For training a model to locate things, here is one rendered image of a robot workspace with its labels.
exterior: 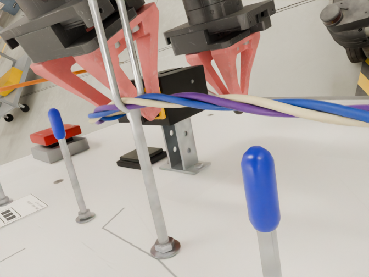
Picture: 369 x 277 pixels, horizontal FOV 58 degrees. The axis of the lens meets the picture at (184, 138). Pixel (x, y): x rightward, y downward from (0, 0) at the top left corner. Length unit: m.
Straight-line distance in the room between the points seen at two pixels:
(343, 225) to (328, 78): 1.41
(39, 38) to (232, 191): 0.17
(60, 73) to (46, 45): 0.03
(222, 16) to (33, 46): 0.18
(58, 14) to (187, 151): 0.17
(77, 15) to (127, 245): 0.14
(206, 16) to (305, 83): 1.32
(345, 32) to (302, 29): 0.47
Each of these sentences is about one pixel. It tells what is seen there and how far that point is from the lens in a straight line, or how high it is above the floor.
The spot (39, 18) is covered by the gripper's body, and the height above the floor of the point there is 1.23.
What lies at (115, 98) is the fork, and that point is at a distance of 0.17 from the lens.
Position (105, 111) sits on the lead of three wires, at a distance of 0.19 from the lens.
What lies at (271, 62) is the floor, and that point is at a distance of 1.79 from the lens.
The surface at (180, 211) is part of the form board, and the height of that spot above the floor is 1.11.
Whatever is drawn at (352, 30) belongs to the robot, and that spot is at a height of 0.24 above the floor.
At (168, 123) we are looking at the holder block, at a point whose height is 1.12.
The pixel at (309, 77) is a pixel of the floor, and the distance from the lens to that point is 1.64.
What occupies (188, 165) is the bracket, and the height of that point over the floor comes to 1.07.
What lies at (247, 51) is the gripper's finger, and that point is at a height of 1.03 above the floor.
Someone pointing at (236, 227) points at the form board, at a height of 1.11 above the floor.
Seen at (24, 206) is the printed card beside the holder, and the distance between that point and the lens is 0.33.
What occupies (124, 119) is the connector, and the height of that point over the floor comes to 1.14.
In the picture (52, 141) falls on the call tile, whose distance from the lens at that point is 0.44.
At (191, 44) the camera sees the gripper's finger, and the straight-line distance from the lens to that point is 0.35.
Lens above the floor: 1.28
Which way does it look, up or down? 42 degrees down
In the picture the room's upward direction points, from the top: 61 degrees counter-clockwise
